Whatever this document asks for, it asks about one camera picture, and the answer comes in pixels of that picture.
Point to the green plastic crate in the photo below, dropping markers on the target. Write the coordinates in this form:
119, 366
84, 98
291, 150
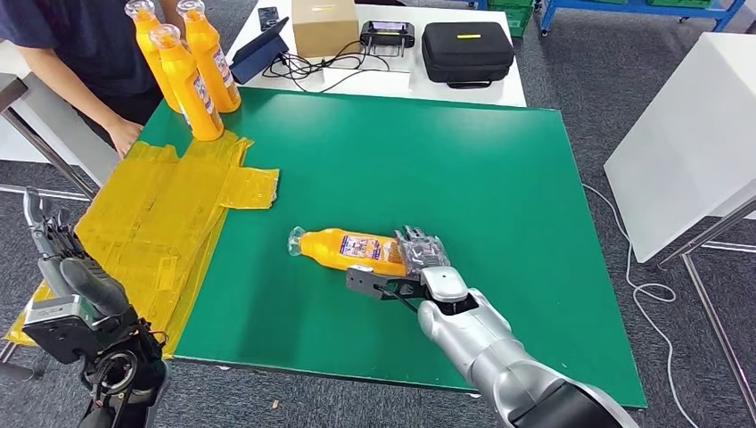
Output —
511, 18
678, 2

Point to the black smartphone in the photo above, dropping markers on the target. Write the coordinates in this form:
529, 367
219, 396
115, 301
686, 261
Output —
268, 18

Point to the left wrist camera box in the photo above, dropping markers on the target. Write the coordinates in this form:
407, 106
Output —
59, 334

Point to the tablet in blue case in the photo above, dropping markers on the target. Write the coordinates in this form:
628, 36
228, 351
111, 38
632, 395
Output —
258, 53

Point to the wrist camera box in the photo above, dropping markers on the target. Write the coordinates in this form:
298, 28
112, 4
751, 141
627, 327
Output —
366, 282
59, 334

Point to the black carrying case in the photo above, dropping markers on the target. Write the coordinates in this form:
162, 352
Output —
468, 54

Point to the black controller with screen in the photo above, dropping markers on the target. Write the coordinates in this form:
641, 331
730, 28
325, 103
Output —
387, 33

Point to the yellow taped cardboard sheet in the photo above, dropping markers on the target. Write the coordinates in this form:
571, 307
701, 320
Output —
153, 212

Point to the orange detergent bottle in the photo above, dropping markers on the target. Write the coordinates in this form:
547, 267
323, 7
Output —
189, 88
147, 53
215, 65
331, 254

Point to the brown cardboard box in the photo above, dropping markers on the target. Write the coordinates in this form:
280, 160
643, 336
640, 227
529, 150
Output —
324, 26

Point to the white side table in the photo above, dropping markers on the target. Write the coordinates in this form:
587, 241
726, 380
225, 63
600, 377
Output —
65, 133

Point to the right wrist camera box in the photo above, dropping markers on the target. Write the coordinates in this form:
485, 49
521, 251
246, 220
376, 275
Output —
366, 282

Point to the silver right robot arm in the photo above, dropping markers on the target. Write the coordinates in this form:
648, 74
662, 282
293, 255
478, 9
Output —
490, 348

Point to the person's right hand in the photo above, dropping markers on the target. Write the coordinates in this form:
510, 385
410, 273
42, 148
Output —
126, 136

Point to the flat white box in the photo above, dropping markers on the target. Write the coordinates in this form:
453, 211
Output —
365, 83

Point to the blue metal rack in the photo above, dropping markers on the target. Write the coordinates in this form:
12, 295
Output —
637, 6

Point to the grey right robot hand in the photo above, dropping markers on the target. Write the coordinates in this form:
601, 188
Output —
422, 251

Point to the person's left forearm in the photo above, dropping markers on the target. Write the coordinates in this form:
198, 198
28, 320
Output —
171, 10

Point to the white desk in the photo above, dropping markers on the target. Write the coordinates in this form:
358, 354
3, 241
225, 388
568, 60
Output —
472, 97

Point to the person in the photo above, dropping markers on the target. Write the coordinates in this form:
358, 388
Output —
77, 35

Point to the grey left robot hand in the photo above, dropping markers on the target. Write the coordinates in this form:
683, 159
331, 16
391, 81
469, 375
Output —
59, 266

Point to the person's right forearm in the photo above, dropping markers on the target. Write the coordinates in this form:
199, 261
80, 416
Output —
71, 88

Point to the white table with metal legs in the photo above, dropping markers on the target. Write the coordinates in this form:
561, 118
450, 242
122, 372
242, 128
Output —
684, 137

